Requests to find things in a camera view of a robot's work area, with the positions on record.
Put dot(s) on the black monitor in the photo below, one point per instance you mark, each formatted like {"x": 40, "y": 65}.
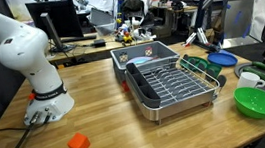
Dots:
{"x": 62, "y": 18}

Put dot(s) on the green bowl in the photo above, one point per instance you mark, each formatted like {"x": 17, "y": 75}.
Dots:
{"x": 258, "y": 102}

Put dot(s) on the white mug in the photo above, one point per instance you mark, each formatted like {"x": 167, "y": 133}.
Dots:
{"x": 248, "y": 80}

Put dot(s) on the long zucchini with stem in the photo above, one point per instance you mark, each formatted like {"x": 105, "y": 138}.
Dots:
{"x": 263, "y": 78}

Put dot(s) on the light blue plate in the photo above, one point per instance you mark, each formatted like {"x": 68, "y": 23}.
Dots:
{"x": 141, "y": 60}

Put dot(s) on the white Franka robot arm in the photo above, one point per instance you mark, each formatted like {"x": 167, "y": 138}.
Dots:
{"x": 26, "y": 52}

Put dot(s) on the grey plastic bin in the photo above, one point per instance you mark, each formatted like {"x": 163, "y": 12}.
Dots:
{"x": 166, "y": 48}

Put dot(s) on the aluminium camera mount rail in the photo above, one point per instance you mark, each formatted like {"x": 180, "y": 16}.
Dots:
{"x": 199, "y": 39}

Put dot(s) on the orange cube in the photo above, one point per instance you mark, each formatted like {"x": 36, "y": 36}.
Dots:
{"x": 78, "y": 145}

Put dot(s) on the wooden background table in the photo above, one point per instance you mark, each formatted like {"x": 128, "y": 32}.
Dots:
{"x": 79, "y": 51}

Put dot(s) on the black power adapter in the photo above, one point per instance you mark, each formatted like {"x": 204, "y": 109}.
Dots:
{"x": 99, "y": 43}

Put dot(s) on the small red object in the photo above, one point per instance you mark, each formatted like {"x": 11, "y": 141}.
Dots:
{"x": 125, "y": 86}

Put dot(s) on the black stand pole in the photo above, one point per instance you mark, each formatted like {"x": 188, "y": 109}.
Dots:
{"x": 201, "y": 16}

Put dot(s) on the white black headset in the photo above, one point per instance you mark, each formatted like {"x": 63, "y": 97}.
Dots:
{"x": 143, "y": 33}

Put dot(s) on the clear plastic bin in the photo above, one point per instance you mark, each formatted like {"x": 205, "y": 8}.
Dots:
{"x": 103, "y": 20}

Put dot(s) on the round grey tray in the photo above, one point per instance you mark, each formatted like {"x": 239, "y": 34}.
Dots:
{"x": 239, "y": 68}

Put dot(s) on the grey dish rack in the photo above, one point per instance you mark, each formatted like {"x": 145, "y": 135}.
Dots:
{"x": 170, "y": 86}

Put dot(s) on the black keyboard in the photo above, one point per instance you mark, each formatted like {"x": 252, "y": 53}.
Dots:
{"x": 78, "y": 38}

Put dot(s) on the silver softbox reflector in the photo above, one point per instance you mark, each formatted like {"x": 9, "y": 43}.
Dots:
{"x": 247, "y": 17}

